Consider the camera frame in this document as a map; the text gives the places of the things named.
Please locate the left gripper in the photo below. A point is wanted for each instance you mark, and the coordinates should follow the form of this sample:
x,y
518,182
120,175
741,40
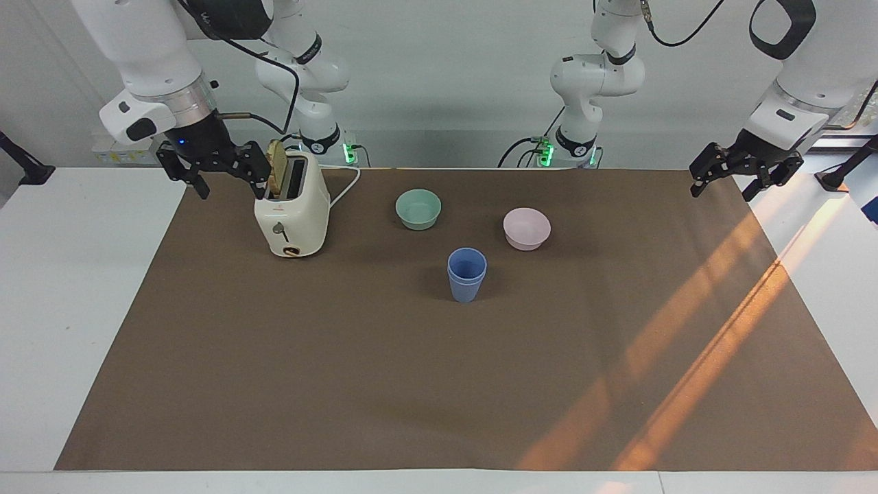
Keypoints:
x,y
758,151

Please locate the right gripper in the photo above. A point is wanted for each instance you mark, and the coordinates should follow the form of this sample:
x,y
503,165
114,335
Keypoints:
x,y
199,140

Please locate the toasted bread slice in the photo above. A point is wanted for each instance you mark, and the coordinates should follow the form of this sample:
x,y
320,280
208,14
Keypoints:
x,y
278,165

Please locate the cream toaster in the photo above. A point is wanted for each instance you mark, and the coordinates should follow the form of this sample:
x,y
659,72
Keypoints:
x,y
302,219

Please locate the black stand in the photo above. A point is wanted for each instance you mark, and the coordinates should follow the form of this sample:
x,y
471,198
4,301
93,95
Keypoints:
x,y
847,171
24,168

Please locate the green bowl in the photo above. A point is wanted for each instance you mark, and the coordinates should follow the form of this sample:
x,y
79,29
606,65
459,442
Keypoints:
x,y
418,211

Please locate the pink bowl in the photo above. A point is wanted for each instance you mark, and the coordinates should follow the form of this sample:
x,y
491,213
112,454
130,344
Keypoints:
x,y
527,232

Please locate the blue cup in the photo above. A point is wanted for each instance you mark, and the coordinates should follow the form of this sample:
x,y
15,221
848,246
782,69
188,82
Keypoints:
x,y
466,291
467,264

